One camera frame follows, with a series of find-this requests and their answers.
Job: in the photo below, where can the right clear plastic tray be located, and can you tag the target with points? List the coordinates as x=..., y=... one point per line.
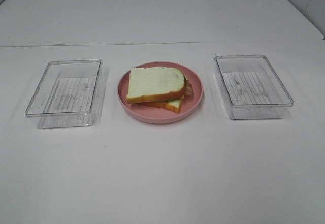
x=251, y=88

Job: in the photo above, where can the green lettuce leaf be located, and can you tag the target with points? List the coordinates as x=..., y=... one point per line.
x=171, y=100

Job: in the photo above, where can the bread slice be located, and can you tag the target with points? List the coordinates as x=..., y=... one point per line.
x=174, y=107
x=155, y=84

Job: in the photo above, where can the clear plastic tray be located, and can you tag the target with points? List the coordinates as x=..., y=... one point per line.
x=251, y=88
x=67, y=95

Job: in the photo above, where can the pink round plate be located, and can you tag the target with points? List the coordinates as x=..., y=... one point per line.
x=159, y=115

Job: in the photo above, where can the bacon strip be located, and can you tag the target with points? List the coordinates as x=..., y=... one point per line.
x=189, y=89

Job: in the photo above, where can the left clear plastic tray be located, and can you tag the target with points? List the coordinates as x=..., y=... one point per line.
x=67, y=95

